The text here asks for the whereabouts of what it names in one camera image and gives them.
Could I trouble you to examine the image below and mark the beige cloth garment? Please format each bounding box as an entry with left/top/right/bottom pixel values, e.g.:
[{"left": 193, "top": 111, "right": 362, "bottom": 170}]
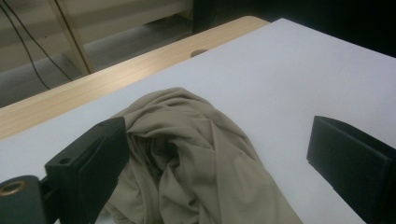
[{"left": 104, "top": 86, "right": 304, "bottom": 224}]

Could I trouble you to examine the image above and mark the black curtain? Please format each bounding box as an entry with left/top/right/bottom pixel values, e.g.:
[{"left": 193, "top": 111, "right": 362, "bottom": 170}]
[{"left": 191, "top": 0, "right": 396, "bottom": 59}]

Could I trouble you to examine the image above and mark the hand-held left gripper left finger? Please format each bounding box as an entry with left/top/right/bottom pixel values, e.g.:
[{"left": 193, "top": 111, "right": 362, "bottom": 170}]
[{"left": 38, "top": 116, "right": 131, "bottom": 224}]

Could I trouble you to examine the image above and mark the black wall cable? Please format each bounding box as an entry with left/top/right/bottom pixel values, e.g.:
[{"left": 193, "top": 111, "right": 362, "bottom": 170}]
[
  {"left": 9, "top": 0, "right": 75, "bottom": 82},
  {"left": 0, "top": 3, "right": 52, "bottom": 91}
]

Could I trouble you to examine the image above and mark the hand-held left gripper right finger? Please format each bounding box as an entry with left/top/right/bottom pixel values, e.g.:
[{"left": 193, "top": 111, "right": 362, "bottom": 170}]
[{"left": 305, "top": 115, "right": 396, "bottom": 224}]

